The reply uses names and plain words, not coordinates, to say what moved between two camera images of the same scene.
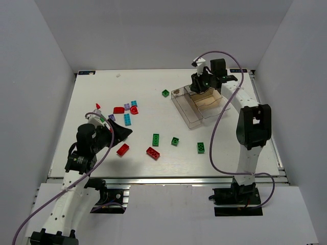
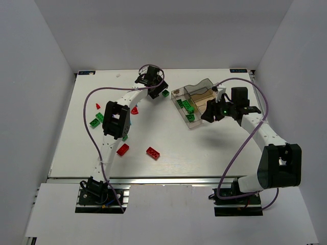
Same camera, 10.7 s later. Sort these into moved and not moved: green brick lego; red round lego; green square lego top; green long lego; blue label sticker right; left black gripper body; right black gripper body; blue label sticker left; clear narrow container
Moved: right black gripper body; left black gripper body; green long lego; green brick lego
Not moved: blue label sticker right; green square lego top; clear narrow container; red round lego; blue label sticker left
